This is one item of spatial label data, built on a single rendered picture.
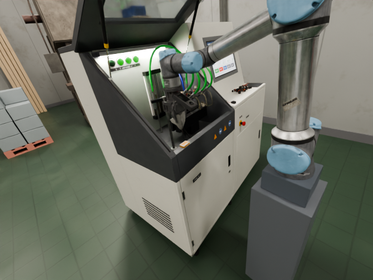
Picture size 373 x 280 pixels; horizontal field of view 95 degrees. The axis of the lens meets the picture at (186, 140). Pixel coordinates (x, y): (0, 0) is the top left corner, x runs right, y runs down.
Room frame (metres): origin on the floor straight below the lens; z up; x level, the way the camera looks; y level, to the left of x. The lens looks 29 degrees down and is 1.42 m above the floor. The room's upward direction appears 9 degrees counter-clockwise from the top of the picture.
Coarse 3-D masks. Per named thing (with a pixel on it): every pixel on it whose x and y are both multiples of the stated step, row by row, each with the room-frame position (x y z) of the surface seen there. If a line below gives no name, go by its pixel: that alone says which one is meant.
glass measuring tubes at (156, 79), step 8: (144, 72) 1.30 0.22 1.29; (152, 72) 1.33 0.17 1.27; (144, 80) 1.31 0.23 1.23; (152, 80) 1.33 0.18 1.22; (160, 88) 1.38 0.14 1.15; (152, 96) 1.31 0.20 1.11; (160, 96) 1.39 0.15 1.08; (152, 104) 1.32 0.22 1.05; (160, 104) 1.36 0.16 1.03; (152, 112) 1.31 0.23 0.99; (160, 112) 1.36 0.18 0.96
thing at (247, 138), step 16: (176, 32) 1.52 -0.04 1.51; (192, 32) 1.46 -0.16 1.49; (208, 32) 1.61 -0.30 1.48; (224, 32) 1.80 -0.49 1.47; (192, 48) 1.43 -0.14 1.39; (208, 80) 1.43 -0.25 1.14; (224, 80) 1.60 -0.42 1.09; (240, 80) 1.82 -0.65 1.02; (256, 96) 1.54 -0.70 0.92; (240, 112) 1.28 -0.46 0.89; (256, 112) 1.56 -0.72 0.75; (240, 128) 1.28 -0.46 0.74; (256, 128) 1.58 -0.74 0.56; (240, 144) 1.28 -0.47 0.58; (256, 144) 1.61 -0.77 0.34; (240, 160) 1.29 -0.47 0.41; (256, 160) 1.65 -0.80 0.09; (240, 176) 1.30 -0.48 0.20
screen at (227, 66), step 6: (216, 36) 1.68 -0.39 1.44; (204, 42) 1.53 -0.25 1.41; (210, 42) 1.59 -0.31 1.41; (234, 54) 1.84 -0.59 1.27; (222, 60) 1.65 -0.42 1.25; (228, 60) 1.73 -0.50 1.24; (234, 60) 1.81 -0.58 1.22; (216, 66) 1.56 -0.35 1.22; (222, 66) 1.62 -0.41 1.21; (228, 66) 1.70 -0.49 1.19; (234, 66) 1.78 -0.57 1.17; (216, 72) 1.54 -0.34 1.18; (222, 72) 1.60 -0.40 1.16; (228, 72) 1.67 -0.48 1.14; (234, 72) 1.76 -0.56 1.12; (216, 78) 1.51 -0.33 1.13; (222, 78) 1.57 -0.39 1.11
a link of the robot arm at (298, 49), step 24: (288, 0) 0.44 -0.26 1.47; (312, 0) 0.41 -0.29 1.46; (288, 24) 0.45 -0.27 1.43; (312, 24) 0.42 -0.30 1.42; (288, 48) 0.46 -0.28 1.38; (312, 48) 0.43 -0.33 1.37; (288, 72) 0.45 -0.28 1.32; (312, 72) 0.43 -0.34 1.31; (288, 96) 0.44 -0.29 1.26; (288, 120) 0.44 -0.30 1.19; (288, 144) 0.42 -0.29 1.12; (312, 144) 0.42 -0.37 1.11; (288, 168) 0.41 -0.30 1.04
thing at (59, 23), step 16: (32, 0) 4.49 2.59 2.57; (48, 0) 3.98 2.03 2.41; (64, 0) 4.12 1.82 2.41; (32, 16) 4.21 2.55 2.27; (48, 16) 3.93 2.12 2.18; (64, 16) 4.07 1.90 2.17; (48, 32) 4.02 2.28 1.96; (64, 32) 4.02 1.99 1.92; (48, 48) 3.92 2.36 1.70; (48, 64) 3.81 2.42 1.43
